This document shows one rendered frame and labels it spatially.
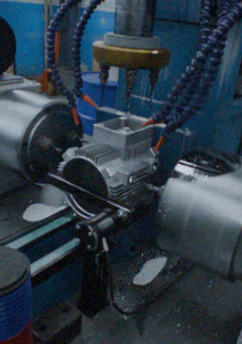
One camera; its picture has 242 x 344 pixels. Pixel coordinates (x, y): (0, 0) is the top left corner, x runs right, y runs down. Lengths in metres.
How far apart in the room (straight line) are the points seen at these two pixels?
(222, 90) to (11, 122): 0.55
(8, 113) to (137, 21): 0.43
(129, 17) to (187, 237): 0.47
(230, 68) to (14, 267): 0.77
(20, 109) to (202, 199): 0.56
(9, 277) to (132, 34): 0.63
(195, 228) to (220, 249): 0.06
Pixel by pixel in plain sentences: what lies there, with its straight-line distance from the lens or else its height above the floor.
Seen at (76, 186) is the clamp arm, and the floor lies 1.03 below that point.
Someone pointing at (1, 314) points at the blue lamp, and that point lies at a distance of 0.30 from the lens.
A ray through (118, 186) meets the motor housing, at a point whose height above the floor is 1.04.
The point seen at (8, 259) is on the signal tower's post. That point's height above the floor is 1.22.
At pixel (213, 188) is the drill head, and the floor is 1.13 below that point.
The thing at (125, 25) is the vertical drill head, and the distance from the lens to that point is 0.83.
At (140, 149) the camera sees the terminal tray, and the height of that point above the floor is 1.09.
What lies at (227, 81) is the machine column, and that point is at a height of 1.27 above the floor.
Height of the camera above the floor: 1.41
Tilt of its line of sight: 26 degrees down
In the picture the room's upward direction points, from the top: 5 degrees clockwise
